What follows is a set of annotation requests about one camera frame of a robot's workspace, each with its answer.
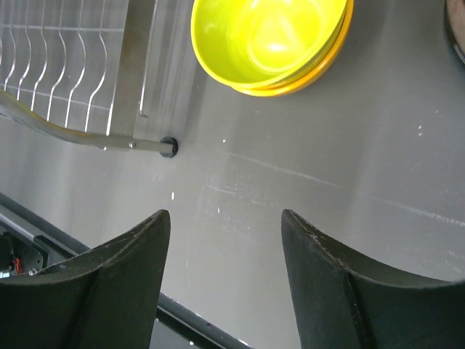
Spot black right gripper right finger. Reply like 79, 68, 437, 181
280, 209, 464, 348

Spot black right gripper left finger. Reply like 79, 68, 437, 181
1, 209, 171, 348

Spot orange bowl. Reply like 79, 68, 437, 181
233, 1, 355, 97

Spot steel two-tier dish rack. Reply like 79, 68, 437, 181
1, 1, 196, 158

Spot lime green bowl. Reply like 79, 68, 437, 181
190, 1, 349, 89

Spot dark blue bowl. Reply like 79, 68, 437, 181
444, 0, 464, 66

